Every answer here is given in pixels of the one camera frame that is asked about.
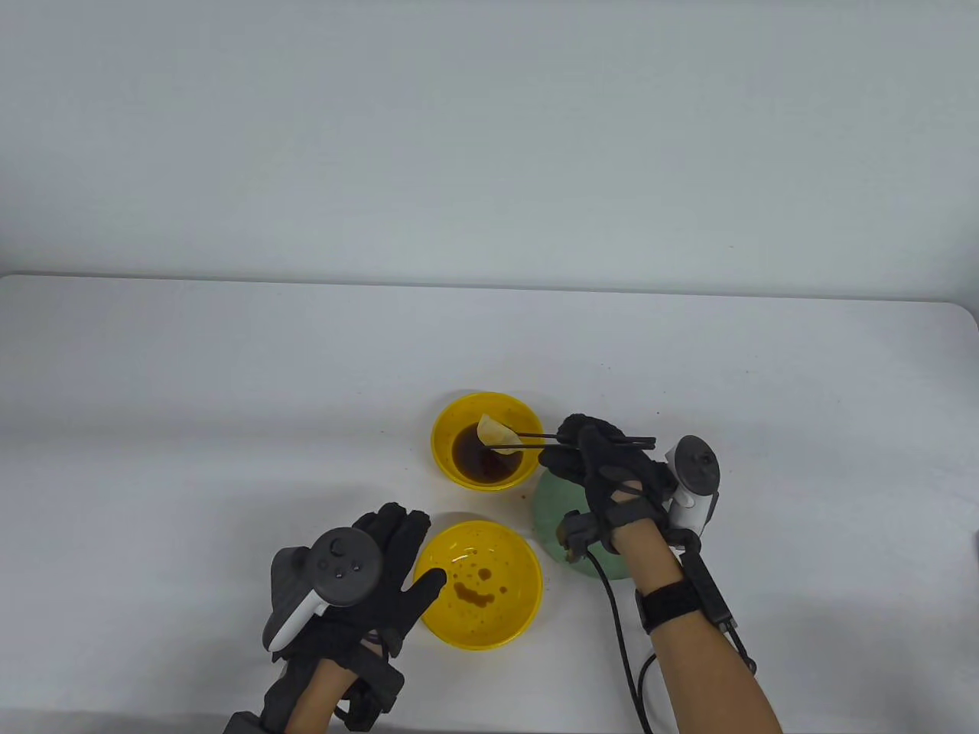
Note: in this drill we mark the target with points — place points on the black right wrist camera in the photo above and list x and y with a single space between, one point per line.
580 531

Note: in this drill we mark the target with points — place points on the green bowl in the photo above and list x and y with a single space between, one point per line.
554 505

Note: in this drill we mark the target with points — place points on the black labelled box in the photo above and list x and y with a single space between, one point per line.
707 589

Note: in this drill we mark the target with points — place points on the person's right forearm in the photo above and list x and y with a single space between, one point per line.
704 673

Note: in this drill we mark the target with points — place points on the yellow stained bowl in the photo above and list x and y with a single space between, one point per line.
497 550

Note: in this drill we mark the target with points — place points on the grey right hand controller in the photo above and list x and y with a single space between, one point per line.
696 470

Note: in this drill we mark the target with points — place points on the yellow sauce bowl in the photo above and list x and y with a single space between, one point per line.
447 428

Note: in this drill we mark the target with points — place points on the person's left forearm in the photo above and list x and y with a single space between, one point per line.
321 699

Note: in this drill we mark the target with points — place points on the white dumpling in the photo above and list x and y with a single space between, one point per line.
493 430

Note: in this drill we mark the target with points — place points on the black left forearm box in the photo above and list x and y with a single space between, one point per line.
243 722

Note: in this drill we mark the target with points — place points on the person's left hand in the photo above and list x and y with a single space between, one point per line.
409 550

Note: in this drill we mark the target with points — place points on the grey hand controller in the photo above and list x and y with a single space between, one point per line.
696 470
344 566

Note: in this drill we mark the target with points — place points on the grey left hand controller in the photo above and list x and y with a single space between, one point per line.
344 566

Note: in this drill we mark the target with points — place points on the dark soy sauce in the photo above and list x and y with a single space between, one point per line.
474 462

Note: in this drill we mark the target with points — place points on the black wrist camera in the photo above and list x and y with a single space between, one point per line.
580 531
375 692

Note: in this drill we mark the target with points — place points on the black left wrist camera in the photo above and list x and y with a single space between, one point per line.
375 692

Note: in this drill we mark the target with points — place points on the person's right hand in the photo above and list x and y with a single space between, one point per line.
612 474

